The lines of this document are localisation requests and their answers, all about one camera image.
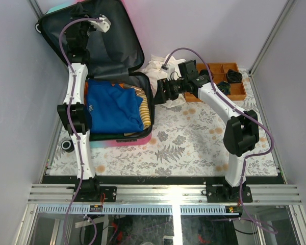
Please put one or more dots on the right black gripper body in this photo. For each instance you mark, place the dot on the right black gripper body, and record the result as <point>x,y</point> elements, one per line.
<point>177,87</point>

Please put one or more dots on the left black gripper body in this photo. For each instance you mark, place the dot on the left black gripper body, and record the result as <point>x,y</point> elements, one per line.
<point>81,27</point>

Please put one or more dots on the yellow striped shirt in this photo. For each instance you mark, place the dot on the yellow striped shirt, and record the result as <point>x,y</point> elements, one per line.
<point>136,115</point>

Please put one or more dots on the foundation bottle grey cap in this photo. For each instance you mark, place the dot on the foundation bottle grey cap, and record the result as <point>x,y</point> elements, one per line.
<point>136,89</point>

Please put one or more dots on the pink and teal suitcase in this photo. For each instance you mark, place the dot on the pink and teal suitcase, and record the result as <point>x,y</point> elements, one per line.
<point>115,56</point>

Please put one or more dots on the blue shirt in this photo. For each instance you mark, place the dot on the blue shirt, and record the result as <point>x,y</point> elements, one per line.
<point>107,119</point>

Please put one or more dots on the orange shirt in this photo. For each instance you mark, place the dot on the orange shirt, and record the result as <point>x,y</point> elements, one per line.
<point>101,92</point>

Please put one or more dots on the dark green shirt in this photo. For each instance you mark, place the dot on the dark green shirt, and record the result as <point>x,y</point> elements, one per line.
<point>101,136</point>

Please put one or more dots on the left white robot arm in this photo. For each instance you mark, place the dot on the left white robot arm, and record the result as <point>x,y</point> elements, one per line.
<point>73,113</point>

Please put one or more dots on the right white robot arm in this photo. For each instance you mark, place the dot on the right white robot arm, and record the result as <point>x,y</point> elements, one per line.
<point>241,132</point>

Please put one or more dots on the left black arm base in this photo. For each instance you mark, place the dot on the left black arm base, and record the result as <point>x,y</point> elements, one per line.
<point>97,193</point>

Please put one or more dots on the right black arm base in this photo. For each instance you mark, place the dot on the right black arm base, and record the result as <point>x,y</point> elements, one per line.
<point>224,193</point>

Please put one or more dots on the rolled dark sock middle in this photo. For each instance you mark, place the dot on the rolled dark sock middle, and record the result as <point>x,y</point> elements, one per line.
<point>204,72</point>

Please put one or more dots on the rolled dark sock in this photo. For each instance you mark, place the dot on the rolled dark sock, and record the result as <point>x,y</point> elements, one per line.
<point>233,76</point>
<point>204,72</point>

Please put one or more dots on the white crumpled cloth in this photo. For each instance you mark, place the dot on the white crumpled cloth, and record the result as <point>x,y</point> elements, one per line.
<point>155,72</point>

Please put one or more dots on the rolled blue green sock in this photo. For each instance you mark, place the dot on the rolled blue green sock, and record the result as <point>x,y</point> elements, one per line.
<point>224,87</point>

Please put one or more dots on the rolled dark sock right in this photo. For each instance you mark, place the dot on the rolled dark sock right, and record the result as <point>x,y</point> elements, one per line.
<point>233,76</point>

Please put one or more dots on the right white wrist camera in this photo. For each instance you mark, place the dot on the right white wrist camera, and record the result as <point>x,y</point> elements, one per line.
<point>172,69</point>

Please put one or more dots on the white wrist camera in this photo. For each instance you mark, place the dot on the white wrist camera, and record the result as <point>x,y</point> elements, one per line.
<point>101,24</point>
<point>172,69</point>

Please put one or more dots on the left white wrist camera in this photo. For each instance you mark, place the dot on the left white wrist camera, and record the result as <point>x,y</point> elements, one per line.
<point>101,24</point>

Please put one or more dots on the aluminium mounting rail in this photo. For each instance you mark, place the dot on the aluminium mounting rail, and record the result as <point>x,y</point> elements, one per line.
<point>160,199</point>

